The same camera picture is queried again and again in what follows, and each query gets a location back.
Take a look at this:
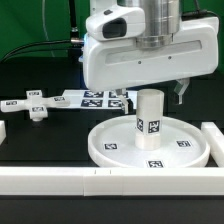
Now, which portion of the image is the white round table top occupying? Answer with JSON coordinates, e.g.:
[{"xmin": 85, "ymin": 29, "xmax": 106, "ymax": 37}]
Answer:
[{"xmin": 88, "ymin": 115, "xmax": 210, "ymax": 168}]

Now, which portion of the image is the white front fence bar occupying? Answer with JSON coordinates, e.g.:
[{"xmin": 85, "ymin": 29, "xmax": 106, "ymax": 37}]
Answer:
[{"xmin": 0, "ymin": 167, "xmax": 224, "ymax": 196}]

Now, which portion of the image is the white fence bar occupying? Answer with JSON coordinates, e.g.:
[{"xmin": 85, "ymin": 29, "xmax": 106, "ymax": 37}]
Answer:
[
  {"xmin": 201, "ymin": 122, "xmax": 224, "ymax": 168},
  {"xmin": 0, "ymin": 167, "xmax": 224, "ymax": 196},
  {"xmin": 0, "ymin": 120, "xmax": 6, "ymax": 145}
]

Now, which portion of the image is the black cable with connector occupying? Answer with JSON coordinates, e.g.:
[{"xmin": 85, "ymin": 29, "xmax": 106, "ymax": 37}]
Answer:
[{"xmin": 0, "ymin": 0, "xmax": 86, "ymax": 63}]

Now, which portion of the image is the white right fence bar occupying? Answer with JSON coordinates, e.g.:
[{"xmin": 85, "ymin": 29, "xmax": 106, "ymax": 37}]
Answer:
[{"xmin": 201, "ymin": 122, "xmax": 224, "ymax": 168}]

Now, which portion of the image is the white cross-shaped table base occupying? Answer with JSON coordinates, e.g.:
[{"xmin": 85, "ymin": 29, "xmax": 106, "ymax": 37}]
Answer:
[{"xmin": 0, "ymin": 90, "xmax": 70, "ymax": 122}]

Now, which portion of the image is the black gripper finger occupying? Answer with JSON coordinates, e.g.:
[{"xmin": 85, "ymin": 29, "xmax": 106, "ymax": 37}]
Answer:
[
  {"xmin": 115, "ymin": 89, "xmax": 129, "ymax": 114},
  {"xmin": 174, "ymin": 78, "xmax": 190, "ymax": 105}
]

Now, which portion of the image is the white marker sheet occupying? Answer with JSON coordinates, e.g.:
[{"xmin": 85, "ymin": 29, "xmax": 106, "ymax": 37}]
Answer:
[{"xmin": 62, "ymin": 89, "xmax": 139, "ymax": 110}]

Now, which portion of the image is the white left fence bar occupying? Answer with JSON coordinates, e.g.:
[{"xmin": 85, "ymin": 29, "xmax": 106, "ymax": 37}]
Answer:
[{"xmin": 0, "ymin": 120, "xmax": 6, "ymax": 145}]

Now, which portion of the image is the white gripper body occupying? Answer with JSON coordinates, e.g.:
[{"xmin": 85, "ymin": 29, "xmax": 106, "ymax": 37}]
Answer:
[{"xmin": 83, "ymin": 17, "xmax": 219, "ymax": 92}]

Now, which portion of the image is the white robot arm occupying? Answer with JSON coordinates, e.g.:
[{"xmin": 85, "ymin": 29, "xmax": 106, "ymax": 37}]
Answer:
[{"xmin": 83, "ymin": 0, "xmax": 219, "ymax": 96}]

